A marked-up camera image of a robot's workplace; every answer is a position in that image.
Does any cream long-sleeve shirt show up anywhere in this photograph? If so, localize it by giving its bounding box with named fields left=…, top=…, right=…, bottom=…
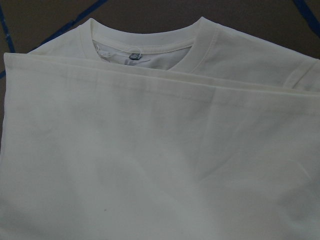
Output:
left=0, top=18, right=320, bottom=240

